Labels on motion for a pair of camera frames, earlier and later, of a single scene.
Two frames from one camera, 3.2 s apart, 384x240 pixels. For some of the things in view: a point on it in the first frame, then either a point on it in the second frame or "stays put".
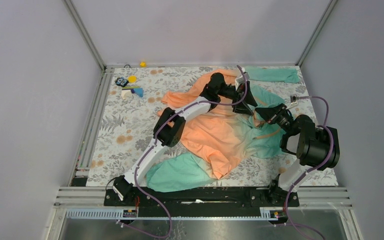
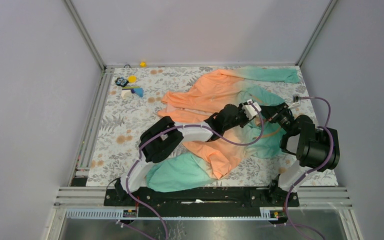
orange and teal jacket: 228,135 stays put
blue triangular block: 139,91 stays put
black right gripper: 271,114 stays put
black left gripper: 242,107 → 246,119
